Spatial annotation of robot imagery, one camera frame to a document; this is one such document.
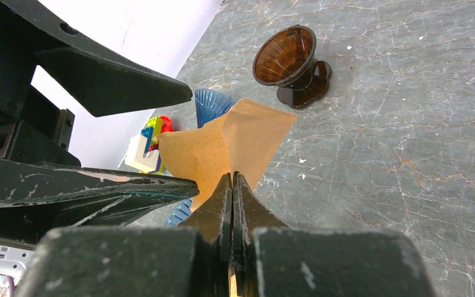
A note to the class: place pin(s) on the brown paper coffee filter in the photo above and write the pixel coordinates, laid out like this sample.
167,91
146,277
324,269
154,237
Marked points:
244,139

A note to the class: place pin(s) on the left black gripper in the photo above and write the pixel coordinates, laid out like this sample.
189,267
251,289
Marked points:
37,198

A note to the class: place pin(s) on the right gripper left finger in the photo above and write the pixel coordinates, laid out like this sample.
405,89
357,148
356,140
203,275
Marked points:
189,260

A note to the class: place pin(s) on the red toy block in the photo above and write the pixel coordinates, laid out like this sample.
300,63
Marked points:
158,125

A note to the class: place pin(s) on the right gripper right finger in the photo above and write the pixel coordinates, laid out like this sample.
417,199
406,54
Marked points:
273,259

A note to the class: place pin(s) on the small blue ribbed dripper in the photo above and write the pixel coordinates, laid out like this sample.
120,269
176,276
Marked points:
210,104

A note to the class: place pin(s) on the brown amber glass dripper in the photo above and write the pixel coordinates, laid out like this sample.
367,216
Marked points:
287,61

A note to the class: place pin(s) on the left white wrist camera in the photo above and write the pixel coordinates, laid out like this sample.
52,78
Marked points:
14,261

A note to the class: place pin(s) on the beige wooden cube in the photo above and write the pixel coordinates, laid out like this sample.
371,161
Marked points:
141,159

